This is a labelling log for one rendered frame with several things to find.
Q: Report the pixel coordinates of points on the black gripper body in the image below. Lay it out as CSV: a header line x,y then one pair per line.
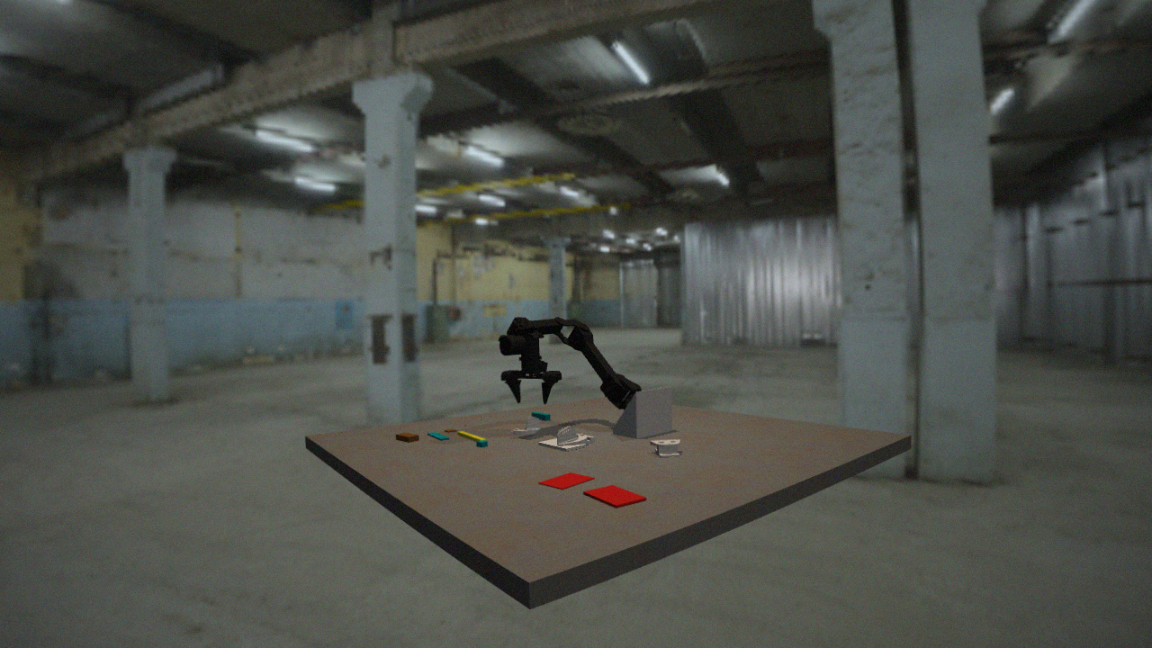
x,y
530,364

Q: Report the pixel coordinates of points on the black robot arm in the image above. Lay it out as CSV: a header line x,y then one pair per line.
x,y
523,338

